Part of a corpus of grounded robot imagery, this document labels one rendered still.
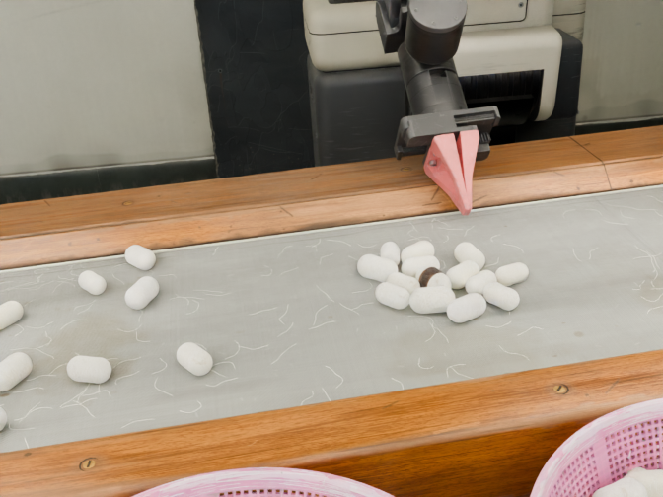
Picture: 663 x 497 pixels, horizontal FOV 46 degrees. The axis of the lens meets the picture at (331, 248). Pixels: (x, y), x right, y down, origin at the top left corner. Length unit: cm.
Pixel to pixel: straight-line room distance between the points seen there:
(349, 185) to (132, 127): 203
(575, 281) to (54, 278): 48
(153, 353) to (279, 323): 10
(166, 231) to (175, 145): 203
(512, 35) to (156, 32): 163
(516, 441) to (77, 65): 242
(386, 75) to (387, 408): 112
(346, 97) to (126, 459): 115
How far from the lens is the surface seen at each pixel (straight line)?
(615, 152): 94
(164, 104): 279
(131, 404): 60
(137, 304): 70
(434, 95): 83
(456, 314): 64
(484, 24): 133
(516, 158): 91
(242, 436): 51
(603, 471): 53
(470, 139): 80
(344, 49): 155
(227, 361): 62
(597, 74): 300
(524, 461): 54
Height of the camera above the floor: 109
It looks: 28 degrees down
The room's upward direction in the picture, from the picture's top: 4 degrees counter-clockwise
